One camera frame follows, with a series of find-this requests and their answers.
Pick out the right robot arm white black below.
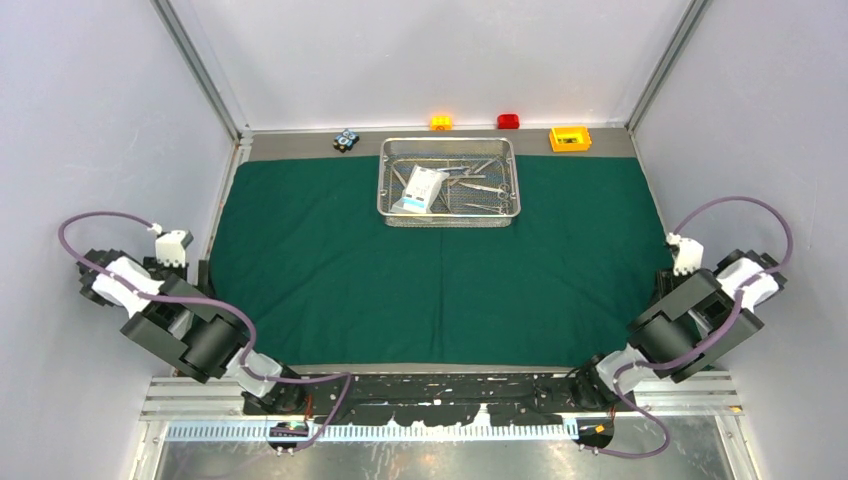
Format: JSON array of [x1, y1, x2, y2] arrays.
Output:
[[569, 250, 787, 411]]

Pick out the orange toy brick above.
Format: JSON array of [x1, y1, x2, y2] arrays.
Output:
[[429, 115, 453, 131]]

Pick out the metal mesh tray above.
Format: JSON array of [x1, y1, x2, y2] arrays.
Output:
[[377, 137, 521, 228]]

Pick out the white paper packet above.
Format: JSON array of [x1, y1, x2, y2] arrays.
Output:
[[390, 165, 449, 215]]

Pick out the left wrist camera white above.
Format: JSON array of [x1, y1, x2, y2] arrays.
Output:
[[154, 230, 194, 268]]

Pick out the red toy brick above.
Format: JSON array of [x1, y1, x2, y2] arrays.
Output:
[[496, 113, 521, 130]]

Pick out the aluminium frame rail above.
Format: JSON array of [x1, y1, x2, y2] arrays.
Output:
[[139, 371, 745, 421]]

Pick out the surgical forceps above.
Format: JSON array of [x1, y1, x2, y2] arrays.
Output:
[[463, 203, 512, 217]]

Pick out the small blue black toy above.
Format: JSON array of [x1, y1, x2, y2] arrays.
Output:
[[332, 129, 360, 153]]

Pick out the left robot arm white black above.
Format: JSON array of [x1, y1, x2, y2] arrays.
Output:
[[77, 249, 307, 415]]

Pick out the yellow toy block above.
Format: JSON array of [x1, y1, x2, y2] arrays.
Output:
[[549, 126, 592, 153]]

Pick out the surgical scissors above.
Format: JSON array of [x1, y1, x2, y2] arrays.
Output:
[[459, 182, 510, 199]]

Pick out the green surgical cloth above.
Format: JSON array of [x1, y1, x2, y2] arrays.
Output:
[[210, 156, 672, 367]]

